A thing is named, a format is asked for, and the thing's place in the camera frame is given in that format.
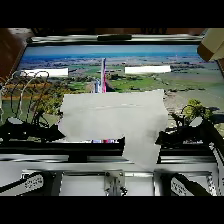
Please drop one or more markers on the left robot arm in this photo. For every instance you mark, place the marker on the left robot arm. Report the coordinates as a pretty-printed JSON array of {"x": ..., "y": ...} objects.
[{"x": 20, "y": 130}]

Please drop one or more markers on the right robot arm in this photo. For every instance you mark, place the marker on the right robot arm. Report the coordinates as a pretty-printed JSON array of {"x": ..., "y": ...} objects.
[{"x": 186, "y": 133}]

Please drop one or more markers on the white T-shirt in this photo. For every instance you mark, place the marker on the white T-shirt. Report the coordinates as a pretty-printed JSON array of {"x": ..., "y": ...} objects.
[{"x": 113, "y": 120}]

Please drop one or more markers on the beige garment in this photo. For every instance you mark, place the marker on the beige garment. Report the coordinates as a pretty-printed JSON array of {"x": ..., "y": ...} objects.
[{"x": 213, "y": 46}]

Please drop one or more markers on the silver frame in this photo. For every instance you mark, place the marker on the silver frame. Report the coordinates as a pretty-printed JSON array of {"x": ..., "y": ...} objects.
[{"x": 100, "y": 166}]

